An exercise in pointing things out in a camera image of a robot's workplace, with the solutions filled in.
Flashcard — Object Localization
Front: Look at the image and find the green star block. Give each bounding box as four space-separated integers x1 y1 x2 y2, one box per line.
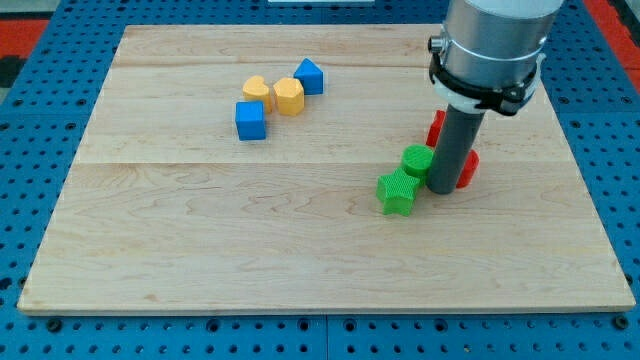
376 167 420 216

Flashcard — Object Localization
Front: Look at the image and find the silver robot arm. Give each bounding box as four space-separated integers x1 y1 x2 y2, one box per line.
428 0 563 89

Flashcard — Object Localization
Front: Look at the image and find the red star block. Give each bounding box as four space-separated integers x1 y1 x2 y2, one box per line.
425 110 446 148

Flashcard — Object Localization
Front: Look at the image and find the yellow hexagon block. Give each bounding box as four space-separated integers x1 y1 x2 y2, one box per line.
273 77 305 116

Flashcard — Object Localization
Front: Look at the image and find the blue cube block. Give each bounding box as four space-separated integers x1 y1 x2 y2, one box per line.
235 101 266 141

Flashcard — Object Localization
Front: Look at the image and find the green cylinder block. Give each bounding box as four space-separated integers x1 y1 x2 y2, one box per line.
401 144 434 186

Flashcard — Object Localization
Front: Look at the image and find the blue triangle block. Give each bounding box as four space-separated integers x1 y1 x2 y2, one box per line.
294 58 324 95

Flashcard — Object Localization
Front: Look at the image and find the yellow heart block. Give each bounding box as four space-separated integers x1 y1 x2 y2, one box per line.
242 75 273 114

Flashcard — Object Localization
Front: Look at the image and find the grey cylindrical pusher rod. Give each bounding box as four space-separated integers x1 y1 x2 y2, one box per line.
426 105 485 195

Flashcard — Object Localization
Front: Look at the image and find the red cylinder block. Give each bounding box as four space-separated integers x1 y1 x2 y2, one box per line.
456 150 480 189

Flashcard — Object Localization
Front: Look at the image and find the wooden board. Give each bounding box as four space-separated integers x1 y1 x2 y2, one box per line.
18 25 635 316

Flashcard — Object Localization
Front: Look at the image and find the black and white cable clamp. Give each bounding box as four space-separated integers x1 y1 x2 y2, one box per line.
427 33 546 116

